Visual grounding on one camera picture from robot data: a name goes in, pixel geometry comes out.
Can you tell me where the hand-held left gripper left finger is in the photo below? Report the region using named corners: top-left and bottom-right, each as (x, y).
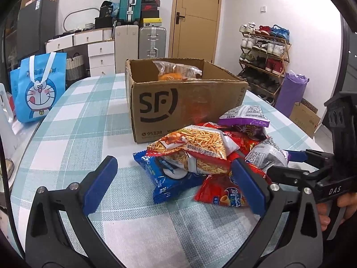
top-left (25, 156), bottom-right (125, 268)

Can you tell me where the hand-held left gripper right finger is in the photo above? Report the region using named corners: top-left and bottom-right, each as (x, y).
top-left (231, 158), bottom-right (325, 268)

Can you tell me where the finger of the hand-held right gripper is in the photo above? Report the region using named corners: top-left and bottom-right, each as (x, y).
top-left (284, 149), bottom-right (334, 171)
top-left (266, 164), bottom-right (334, 192)

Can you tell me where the purple snack packet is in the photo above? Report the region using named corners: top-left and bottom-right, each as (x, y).
top-left (218, 105), bottom-right (270, 134)
top-left (245, 137), bottom-right (289, 174)

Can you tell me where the noodle stick snack packet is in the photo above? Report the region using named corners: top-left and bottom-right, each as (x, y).
top-left (147, 125), bottom-right (228, 161)
top-left (167, 134), bottom-right (241, 176)

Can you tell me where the blue cookie packet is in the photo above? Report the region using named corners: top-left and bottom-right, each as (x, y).
top-left (132, 151), bottom-right (207, 204)

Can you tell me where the clear bag of orange snacks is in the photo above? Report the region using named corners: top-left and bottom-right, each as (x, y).
top-left (152, 60), bottom-right (203, 81)

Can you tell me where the person's right hand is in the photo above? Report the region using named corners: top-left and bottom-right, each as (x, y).
top-left (317, 191), bottom-right (357, 232)

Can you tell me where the red corn snack packet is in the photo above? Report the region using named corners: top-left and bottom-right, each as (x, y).
top-left (194, 163), bottom-right (268, 208)

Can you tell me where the flat cardboard box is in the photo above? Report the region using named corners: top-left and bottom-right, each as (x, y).
top-left (289, 98), bottom-right (321, 138)

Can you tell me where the purple bag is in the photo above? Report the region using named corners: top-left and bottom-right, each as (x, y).
top-left (275, 71), bottom-right (309, 115)

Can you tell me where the wooden shoe rack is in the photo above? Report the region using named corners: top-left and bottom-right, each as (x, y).
top-left (237, 32), bottom-right (292, 105)

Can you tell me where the blue cartoon tote bag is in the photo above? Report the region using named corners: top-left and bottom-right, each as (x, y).
top-left (10, 52), bottom-right (67, 123)

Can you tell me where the white electric appliance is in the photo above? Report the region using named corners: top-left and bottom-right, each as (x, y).
top-left (0, 83), bottom-right (17, 151)

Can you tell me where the shoe rack with shoes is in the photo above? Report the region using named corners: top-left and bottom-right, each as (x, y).
top-left (238, 22), bottom-right (291, 104)

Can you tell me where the woven basket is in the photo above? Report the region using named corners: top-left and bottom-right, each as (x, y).
top-left (65, 53), bottom-right (85, 81)

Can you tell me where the white drawer unit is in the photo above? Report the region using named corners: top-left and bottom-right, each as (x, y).
top-left (88, 40), bottom-right (116, 76)

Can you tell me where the beige suitcase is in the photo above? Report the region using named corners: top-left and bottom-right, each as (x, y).
top-left (115, 25), bottom-right (139, 73)

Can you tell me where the white desk with drawers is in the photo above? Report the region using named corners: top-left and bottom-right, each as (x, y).
top-left (45, 28), bottom-right (113, 54)

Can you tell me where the silver suitcase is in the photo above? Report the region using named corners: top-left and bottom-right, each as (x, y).
top-left (139, 26), bottom-right (168, 60)

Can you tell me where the black storage crate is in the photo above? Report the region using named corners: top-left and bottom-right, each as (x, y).
top-left (95, 17), bottom-right (116, 29)

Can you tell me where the dark grey refrigerator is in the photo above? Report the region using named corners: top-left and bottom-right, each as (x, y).
top-left (17, 0), bottom-right (58, 59)

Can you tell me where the yellow and black box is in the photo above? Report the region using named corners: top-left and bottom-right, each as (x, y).
top-left (143, 18), bottom-right (163, 28)

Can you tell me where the black paper bag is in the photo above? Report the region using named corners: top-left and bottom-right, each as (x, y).
top-left (99, 0), bottom-right (115, 19)

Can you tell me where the dark glass cabinet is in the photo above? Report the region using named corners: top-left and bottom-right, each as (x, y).
top-left (3, 6), bottom-right (21, 70)

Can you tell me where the wooden door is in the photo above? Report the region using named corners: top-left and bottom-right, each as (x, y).
top-left (168, 0), bottom-right (224, 65)

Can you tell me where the teal suitcase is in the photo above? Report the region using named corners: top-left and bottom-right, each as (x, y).
top-left (118, 0), bottom-right (144, 24)

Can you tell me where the oval metal frame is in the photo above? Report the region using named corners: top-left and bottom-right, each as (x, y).
top-left (63, 8), bottom-right (101, 32)

